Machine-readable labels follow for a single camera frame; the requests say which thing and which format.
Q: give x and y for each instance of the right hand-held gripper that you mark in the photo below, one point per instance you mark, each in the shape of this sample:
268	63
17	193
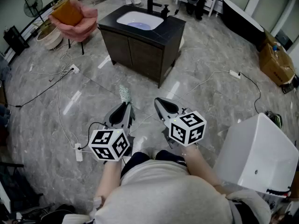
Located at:
187	129

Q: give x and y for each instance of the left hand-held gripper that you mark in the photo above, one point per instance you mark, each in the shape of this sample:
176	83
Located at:
107	143

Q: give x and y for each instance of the green scouring sponge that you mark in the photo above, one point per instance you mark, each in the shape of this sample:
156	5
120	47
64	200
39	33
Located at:
125	94

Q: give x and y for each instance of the large blue plate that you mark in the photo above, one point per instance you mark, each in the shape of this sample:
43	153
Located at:
139	25

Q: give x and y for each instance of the person's right forearm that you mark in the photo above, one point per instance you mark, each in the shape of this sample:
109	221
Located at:
198	167

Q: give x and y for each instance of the person's left forearm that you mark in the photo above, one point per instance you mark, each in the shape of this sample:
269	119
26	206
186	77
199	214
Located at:
109	178

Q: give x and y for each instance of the person's right white shoe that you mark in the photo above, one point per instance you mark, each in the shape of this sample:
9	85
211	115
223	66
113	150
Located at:
155	154

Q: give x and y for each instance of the person's black trousers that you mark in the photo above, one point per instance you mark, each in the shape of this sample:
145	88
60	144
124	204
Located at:
135	160

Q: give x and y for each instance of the long white power strip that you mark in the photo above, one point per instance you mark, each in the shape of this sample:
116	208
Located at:
79	153

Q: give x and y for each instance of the dark vanity cabinet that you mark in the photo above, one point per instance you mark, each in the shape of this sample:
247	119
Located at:
140	52

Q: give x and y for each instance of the square white power strip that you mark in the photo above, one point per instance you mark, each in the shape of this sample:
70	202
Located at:
75	69

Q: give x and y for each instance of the small white power strip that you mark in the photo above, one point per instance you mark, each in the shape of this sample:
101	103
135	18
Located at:
234	74

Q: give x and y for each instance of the person's grey sweatshirt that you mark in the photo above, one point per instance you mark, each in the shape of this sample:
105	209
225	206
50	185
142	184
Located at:
163	195

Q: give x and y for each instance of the pink armchair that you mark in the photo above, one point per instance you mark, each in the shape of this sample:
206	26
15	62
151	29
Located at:
79	30

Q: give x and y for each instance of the white sink basin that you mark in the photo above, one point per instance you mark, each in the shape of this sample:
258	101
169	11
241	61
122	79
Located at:
140	17

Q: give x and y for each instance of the black soap dispenser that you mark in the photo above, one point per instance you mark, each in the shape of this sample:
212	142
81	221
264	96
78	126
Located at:
165	11

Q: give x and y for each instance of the white ceramic tub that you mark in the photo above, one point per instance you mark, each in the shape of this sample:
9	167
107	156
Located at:
257	148

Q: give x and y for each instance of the beige round basket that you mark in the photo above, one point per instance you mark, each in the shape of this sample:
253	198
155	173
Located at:
52	41

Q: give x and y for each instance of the black faucet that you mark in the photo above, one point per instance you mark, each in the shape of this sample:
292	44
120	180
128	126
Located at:
151	4

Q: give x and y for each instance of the green black device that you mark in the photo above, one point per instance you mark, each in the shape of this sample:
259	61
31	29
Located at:
275	119

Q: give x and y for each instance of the orange cushion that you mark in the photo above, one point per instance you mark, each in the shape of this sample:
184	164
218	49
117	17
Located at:
66	14

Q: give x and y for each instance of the cardboard box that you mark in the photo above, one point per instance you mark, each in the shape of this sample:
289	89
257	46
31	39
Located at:
273	66

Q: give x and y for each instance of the black bathtub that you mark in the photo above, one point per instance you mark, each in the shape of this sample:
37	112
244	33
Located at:
243	22

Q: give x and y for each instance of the black side cabinet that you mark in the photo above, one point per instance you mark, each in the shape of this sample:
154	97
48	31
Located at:
15	39

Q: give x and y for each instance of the black standing fan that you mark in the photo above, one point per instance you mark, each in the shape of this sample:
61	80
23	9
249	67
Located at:
33	6

